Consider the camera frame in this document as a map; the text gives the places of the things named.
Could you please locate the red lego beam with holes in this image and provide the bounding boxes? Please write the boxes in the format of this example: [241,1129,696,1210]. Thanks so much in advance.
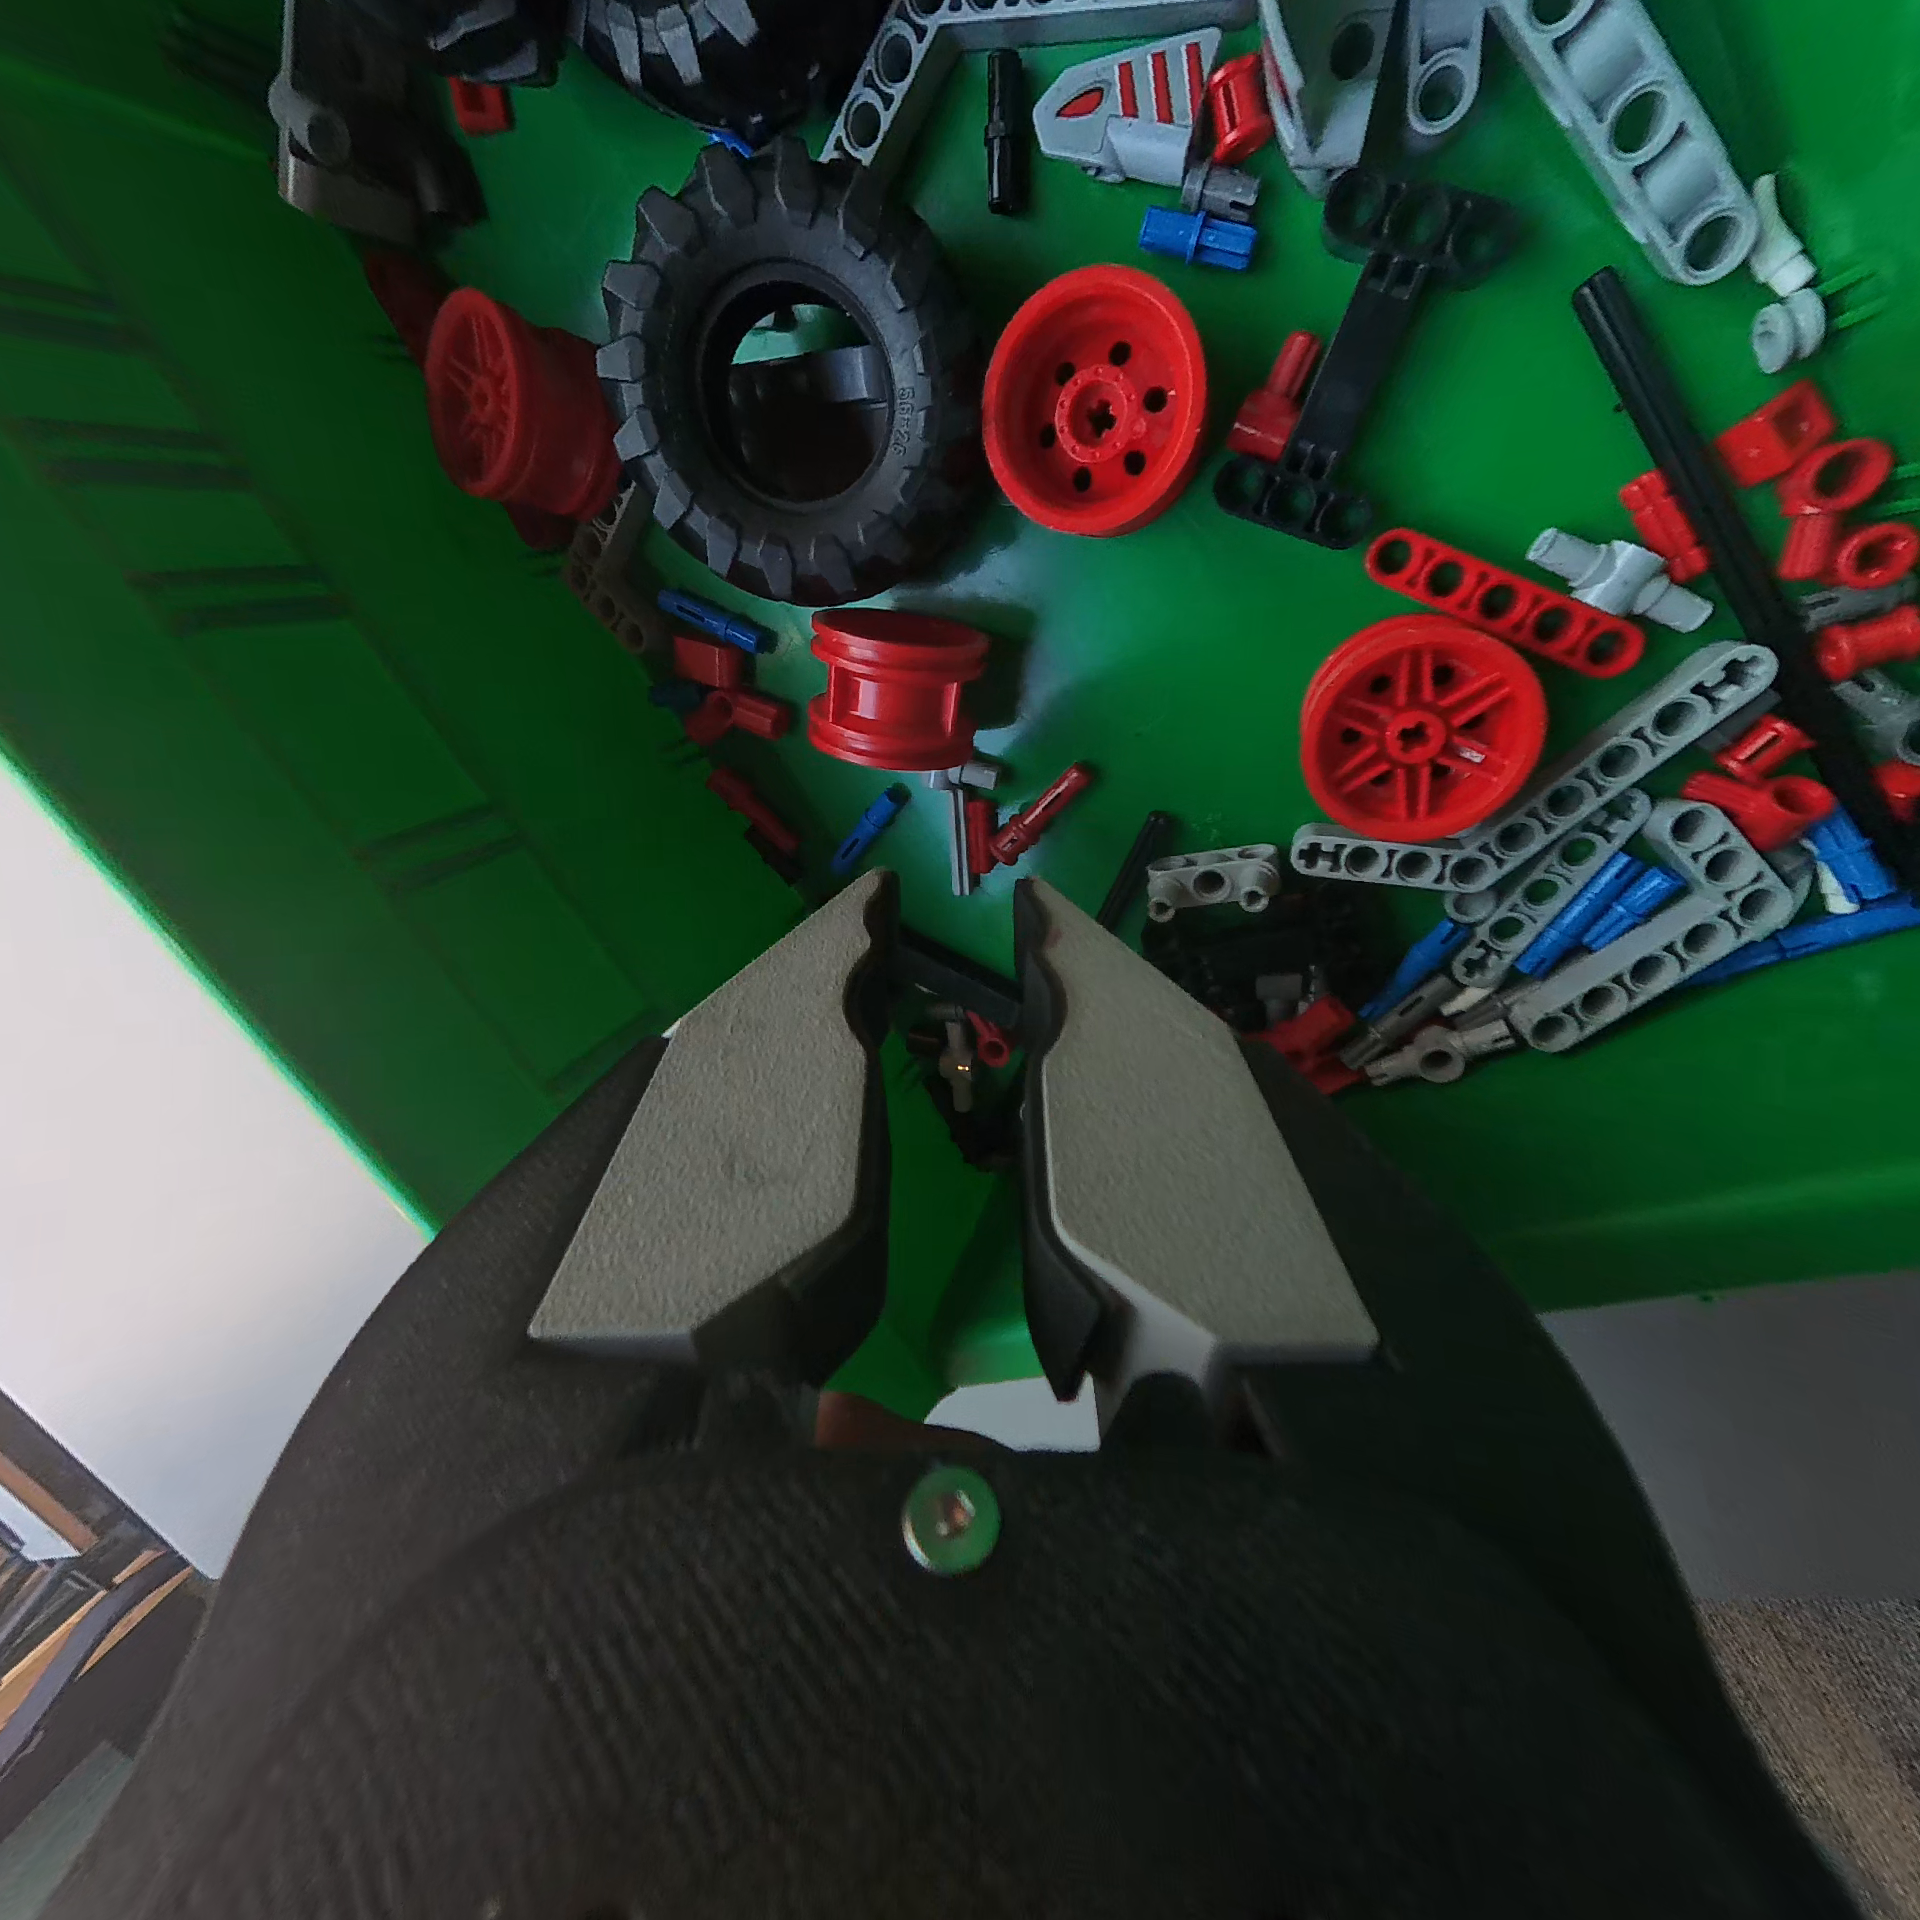
[1364,527,1643,671]

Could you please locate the dark grey short lego beam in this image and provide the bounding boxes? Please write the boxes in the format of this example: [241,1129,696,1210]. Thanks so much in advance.
[563,496,664,655]

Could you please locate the long blue lego pin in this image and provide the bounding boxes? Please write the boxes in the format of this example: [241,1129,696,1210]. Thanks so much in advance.
[656,587,779,655]

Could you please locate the pile of grey blue beams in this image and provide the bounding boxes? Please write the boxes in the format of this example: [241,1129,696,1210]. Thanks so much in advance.
[1289,646,1920,1088]

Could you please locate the red angled lego connector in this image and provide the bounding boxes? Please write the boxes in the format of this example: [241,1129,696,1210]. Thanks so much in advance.
[1231,329,1325,464]

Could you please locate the pale grey cross connector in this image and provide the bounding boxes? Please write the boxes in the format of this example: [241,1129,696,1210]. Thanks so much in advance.
[1528,527,1713,633]

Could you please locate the black lego steering link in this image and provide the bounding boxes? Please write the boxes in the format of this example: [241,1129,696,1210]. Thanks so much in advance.
[1217,164,1519,548]

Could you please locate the black lego block cluster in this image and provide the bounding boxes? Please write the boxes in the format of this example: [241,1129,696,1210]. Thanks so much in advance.
[1144,900,1361,1038]

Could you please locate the green plastic bin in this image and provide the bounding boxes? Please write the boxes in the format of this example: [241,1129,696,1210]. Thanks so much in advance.
[0,0,1920,1396]

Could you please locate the red spoked wheel rim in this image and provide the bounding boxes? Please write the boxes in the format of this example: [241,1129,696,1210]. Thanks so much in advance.
[1298,612,1547,847]
[423,286,625,520]

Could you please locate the light grey curved lego panel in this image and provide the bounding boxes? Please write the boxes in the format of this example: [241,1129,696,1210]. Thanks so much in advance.
[1258,0,1412,198]

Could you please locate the black knobby tire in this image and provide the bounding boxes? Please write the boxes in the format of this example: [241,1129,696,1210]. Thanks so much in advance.
[570,0,775,145]

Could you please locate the red lego pin connector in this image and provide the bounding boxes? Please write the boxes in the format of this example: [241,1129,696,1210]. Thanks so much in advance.
[1204,52,1273,164]

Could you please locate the small black lego assembly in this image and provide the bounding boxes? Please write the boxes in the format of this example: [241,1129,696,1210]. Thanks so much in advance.
[885,930,1037,1174]

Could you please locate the thin grey lego axle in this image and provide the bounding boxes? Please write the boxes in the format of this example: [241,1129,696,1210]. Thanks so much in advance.
[944,758,1003,896]

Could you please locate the large black lego assembly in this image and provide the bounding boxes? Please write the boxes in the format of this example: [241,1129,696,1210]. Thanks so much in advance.
[269,0,565,250]

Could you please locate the grey panel with red stripes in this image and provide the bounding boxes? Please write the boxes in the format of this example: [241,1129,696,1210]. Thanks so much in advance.
[1035,28,1220,191]

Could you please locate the thin black lego axle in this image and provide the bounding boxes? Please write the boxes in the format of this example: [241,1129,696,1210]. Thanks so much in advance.
[1096,810,1175,932]

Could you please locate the red wheel rim round holes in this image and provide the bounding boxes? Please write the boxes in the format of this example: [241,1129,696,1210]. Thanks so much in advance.
[983,266,1211,538]

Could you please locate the red lego bush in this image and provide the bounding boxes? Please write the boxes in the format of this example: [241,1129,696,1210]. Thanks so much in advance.
[1253,998,1361,1096]

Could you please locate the large black rubber tire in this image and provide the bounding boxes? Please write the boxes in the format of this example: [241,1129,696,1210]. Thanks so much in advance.
[595,143,993,607]

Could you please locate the large grey lego frame beam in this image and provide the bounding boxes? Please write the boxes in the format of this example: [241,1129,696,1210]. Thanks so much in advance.
[1476,0,1760,289]

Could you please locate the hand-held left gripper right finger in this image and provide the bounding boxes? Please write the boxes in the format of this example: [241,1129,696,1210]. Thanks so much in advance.
[1012,873,1378,1455]

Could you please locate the light grey short lego beam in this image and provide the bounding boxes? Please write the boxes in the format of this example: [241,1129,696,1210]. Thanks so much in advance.
[1147,849,1285,921]

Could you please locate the narrow red wheel hub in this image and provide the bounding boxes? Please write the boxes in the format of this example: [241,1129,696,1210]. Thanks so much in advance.
[808,608,993,770]

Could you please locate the long black lego axle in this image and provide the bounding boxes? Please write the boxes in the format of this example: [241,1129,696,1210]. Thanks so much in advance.
[1572,271,1920,858]

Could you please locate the cluster of red lego connectors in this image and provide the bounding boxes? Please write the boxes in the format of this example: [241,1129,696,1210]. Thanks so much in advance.
[1621,380,1920,683]

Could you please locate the grey lego liftarm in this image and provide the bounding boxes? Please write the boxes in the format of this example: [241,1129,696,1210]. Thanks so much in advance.
[1394,0,1503,121]

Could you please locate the black lego pin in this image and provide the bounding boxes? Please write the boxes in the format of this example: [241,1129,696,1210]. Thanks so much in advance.
[983,49,1029,214]

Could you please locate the red lego axle pin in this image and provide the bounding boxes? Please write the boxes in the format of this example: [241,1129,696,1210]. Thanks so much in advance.
[983,761,1096,870]

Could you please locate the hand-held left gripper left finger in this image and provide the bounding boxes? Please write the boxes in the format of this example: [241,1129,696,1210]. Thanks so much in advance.
[529,867,904,1396]

